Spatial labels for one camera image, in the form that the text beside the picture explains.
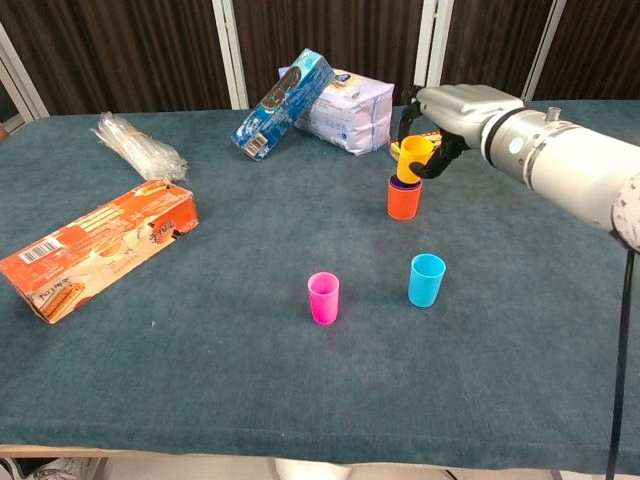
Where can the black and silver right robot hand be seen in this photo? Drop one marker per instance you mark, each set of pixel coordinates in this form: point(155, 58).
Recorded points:
point(465, 110)

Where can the yellow plastic cup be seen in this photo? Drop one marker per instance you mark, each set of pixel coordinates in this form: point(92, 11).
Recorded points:
point(412, 160)

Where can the dark blue plastic cup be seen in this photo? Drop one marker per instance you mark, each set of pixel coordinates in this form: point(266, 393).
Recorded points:
point(394, 184)

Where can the light blue plastic cup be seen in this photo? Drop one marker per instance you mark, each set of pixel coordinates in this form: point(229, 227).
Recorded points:
point(426, 282)

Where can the dark brown screen panel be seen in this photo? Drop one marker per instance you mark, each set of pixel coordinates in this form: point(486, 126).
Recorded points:
point(600, 50)
point(125, 50)
point(495, 40)
point(330, 30)

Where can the white lilac tissue pack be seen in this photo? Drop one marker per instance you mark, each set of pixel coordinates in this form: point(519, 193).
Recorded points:
point(355, 115)

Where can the orange plastic cup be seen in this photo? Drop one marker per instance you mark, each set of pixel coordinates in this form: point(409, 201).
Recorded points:
point(402, 205)

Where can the blue cookie box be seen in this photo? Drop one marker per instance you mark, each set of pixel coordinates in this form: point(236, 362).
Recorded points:
point(285, 105)

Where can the pink plastic cup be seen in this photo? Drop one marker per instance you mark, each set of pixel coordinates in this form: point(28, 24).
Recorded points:
point(324, 302)

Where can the bundle of clear plastic straws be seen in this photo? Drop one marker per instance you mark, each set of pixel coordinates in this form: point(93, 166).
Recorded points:
point(140, 150)

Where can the blue table cloth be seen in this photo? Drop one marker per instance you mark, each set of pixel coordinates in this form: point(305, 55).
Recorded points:
point(250, 375)

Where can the orange biscuit box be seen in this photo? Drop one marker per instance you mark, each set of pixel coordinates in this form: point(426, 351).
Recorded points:
point(100, 245)

